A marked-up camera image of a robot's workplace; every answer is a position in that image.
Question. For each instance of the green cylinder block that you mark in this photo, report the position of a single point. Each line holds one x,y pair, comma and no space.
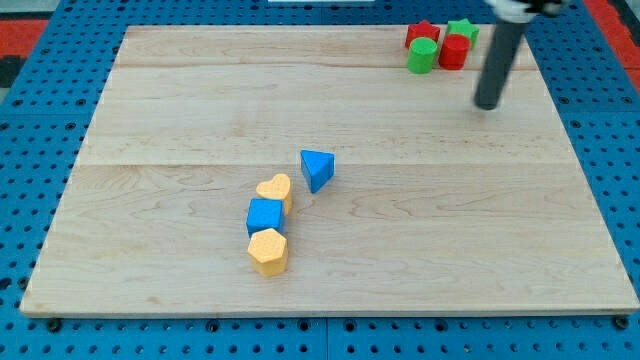
421,55

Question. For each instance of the yellow hexagon block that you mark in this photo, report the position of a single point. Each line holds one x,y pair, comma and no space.
268,252

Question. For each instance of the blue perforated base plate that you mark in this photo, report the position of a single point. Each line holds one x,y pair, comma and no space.
48,109

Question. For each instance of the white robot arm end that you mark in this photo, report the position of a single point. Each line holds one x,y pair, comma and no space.
524,11

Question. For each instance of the yellow heart block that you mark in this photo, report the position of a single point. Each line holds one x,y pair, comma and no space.
277,188

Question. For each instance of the green star block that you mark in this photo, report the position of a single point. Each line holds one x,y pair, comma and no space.
463,27

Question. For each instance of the blue triangle block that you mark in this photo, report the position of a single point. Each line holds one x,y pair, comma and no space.
317,168

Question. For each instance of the red star block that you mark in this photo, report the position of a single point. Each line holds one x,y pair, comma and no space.
422,29

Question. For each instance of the blue cube block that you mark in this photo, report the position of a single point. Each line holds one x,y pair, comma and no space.
265,214

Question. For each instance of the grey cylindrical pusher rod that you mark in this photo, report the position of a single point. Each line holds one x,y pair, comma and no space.
499,60

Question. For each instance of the light wooden board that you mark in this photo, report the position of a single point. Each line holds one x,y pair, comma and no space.
435,208

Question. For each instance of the red cylinder block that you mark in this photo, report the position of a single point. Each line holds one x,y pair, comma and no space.
454,50

